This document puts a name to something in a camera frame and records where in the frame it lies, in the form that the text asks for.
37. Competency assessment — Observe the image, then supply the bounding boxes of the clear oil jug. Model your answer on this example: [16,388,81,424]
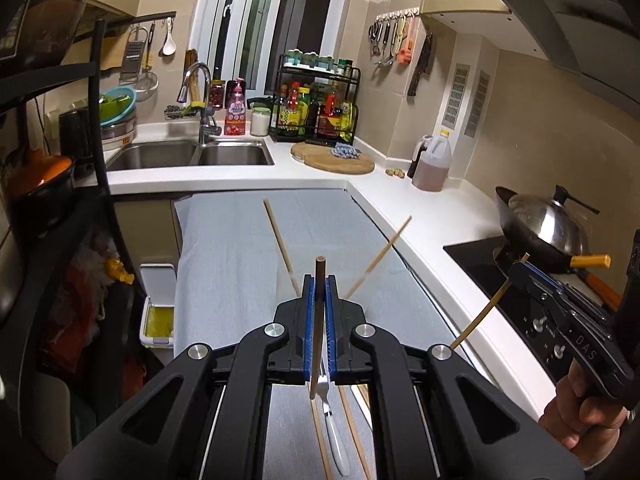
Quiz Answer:
[411,129,453,193]

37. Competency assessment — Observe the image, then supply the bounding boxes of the chrome faucet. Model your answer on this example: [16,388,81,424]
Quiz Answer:
[177,62,223,146]

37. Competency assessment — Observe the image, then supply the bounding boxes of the row of hanging kitchen tools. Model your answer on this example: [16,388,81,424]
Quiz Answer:
[367,7,421,68]

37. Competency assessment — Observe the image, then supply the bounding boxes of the steel double sink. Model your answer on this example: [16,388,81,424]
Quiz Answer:
[106,139,276,171]

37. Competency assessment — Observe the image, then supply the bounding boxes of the yellow-handled spatula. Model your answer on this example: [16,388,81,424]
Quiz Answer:
[570,254,612,269]

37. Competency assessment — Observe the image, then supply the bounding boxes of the red plastic bag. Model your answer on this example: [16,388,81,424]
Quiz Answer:
[45,260,117,376]

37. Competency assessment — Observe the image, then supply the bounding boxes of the black spice rack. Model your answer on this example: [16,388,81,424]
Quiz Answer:
[270,52,361,146]

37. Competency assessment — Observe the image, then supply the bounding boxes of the pink detergent bottle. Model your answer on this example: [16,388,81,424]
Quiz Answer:
[224,78,251,137]

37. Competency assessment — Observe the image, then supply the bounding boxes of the black shelf rack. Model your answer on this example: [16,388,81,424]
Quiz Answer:
[0,19,177,480]

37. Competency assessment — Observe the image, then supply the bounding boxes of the wire strainer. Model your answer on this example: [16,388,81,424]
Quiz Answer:
[134,22,159,92]

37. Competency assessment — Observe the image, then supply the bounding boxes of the hanging cleaver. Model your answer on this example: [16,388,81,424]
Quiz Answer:
[406,32,434,98]

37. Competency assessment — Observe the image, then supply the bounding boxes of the white jar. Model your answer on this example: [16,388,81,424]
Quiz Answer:
[250,105,271,137]

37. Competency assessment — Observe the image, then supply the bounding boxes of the sink caddy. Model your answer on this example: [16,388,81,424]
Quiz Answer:
[165,102,207,121]

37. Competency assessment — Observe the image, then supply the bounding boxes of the narrow wall vent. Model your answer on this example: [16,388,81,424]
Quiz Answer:
[442,64,472,128]

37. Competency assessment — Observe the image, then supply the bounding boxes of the row of sauce bottles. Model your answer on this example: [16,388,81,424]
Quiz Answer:
[272,80,358,142]

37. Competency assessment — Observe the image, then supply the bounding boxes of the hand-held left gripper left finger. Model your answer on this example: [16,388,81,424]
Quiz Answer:
[56,274,318,480]

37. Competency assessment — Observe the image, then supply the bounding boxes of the light wooden chopstick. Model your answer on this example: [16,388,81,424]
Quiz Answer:
[263,199,301,297]
[339,385,372,480]
[345,215,413,299]
[449,253,531,350]

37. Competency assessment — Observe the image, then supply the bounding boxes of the row of spice jars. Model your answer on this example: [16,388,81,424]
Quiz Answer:
[285,50,353,75]

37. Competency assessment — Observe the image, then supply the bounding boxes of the grey mat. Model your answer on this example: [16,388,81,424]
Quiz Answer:
[172,187,481,480]

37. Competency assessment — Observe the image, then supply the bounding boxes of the metal grater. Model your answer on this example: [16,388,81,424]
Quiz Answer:
[120,27,149,83]

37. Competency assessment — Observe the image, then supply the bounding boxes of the range hood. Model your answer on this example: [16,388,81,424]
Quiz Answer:
[420,0,640,126]

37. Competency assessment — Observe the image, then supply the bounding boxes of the dark bowl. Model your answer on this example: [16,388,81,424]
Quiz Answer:
[0,0,87,63]

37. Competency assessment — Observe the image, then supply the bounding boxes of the black gas stove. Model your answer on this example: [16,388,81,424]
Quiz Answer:
[444,237,626,386]

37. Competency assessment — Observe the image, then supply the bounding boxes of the round wooden cutting board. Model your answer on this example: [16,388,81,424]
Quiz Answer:
[290,141,376,176]

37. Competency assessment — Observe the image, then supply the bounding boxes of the steel pot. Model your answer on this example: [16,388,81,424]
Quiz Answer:
[100,116,137,148]

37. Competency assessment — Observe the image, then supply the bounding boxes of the stacked blue green basins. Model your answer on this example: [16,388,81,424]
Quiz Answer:
[97,86,138,128]

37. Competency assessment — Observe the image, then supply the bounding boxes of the steel wok lid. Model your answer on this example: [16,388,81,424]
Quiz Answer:
[507,185,601,257]

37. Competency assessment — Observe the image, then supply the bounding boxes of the white trash bin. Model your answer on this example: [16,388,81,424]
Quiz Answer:
[139,263,177,348]

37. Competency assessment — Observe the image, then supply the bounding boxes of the orange black pot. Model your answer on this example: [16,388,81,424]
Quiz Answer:
[7,155,77,226]

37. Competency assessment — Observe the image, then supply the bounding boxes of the person's right hand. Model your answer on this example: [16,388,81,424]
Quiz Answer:
[539,360,636,471]

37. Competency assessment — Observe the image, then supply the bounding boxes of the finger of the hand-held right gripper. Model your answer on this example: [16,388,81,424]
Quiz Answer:
[532,266,571,290]
[507,261,613,328]

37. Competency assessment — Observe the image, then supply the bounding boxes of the white hanging ladle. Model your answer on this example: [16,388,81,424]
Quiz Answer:
[159,17,177,57]

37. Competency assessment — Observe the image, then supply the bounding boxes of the white striped-handle utensil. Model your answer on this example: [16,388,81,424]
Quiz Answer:
[317,360,350,477]

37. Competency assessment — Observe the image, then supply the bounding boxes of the yellow plastic bag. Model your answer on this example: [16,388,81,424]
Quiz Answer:
[102,255,136,285]

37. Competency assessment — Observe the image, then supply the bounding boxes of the black appliance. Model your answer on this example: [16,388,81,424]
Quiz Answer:
[59,107,95,178]

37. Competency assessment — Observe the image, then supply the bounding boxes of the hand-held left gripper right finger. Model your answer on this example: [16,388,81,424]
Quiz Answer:
[324,274,586,480]

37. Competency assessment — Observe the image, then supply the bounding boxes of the thick dark brown chopstick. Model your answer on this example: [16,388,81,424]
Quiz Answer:
[309,256,328,401]

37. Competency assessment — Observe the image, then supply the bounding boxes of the window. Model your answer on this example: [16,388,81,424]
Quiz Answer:
[192,0,361,98]

